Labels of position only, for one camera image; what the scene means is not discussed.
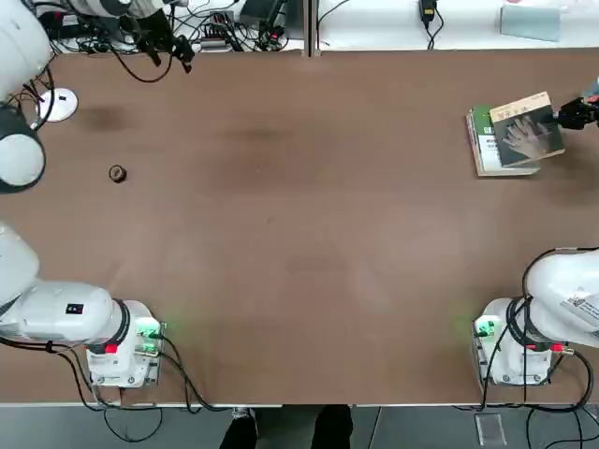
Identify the black left base cable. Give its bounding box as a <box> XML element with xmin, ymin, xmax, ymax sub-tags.
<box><xmin>60</xmin><ymin>322</ymin><xmax>235</xmax><ymax>443</ymax></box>

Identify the black power adapter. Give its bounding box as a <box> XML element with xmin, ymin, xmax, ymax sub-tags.
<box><xmin>417</xmin><ymin>0</ymin><xmax>440</xmax><ymax>25</ymax></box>

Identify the dark book with hand cover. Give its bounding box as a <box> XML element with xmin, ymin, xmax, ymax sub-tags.
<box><xmin>489</xmin><ymin>91</ymin><xmax>566</xmax><ymax>168</ymax></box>

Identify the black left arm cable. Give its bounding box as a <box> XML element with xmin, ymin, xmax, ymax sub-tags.
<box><xmin>21</xmin><ymin>41</ymin><xmax>188</xmax><ymax>132</ymax></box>

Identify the white desk lamp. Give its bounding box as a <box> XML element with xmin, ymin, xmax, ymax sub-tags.
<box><xmin>27</xmin><ymin>69</ymin><xmax>80</xmax><ymax>123</ymax></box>

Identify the grey-blue board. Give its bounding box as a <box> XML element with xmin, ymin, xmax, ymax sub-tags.
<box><xmin>498</xmin><ymin>4</ymin><xmax>562</xmax><ymax>44</ymax></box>

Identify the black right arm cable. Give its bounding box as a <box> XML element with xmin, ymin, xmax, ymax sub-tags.
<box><xmin>519</xmin><ymin>246</ymin><xmax>599</xmax><ymax>356</ymax></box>

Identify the green and white book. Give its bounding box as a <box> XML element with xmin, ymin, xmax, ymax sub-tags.
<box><xmin>470</xmin><ymin>105</ymin><xmax>542</xmax><ymax>175</ymax></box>

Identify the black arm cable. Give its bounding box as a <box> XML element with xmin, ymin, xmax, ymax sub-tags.
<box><xmin>21</xmin><ymin>41</ymin><xmax>188</xmax><ymax>132</ymax></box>
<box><xmin>519</xmin><ymin>246</ymin><xmax>599</xmax><ymax>356</ymax></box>

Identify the metal floor plate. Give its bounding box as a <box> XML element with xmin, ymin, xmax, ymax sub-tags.
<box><xmin>474</xmin><ymin>413</ymin><xmax>507</xmax><ymax>446</ymax></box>

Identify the black right base cable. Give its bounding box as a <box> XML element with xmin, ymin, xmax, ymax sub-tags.
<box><xmin>453</xmin><ymin>345</ymin><xmax>593</xmax><ymax>413</ymax></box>

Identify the aluminium frame post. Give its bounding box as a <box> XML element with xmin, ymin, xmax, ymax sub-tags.
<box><xmin>301</xmin><ymin>0</ymin><xmax>322</xmax><ymax>58</ymax></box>

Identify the person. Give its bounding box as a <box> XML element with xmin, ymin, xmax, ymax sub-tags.
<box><xmin>218</xmin><ymin>404</ymin><xmax>355</xmax><ymax>449</ymax></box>

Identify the black base cable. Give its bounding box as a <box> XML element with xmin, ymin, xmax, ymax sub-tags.
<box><xmin>60</xmin><ymin>322</ymin><xmax>235</xmax><ymax>443</ymax></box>
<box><xmin>453</xmin><ymin>345</ymin><xmax>593</xmax><ymax>413</ymax></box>

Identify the grey power strip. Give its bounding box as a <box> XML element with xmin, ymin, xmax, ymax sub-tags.
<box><xmin>200</xmin><ymin>11</ymin><xmax>236</xmax><ymax>51</ymax></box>

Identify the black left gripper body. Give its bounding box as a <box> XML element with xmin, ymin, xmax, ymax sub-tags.
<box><xmin>120</xmin><ymin>7</ymin><xmax>172</xmax><ymax>48</ymax></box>

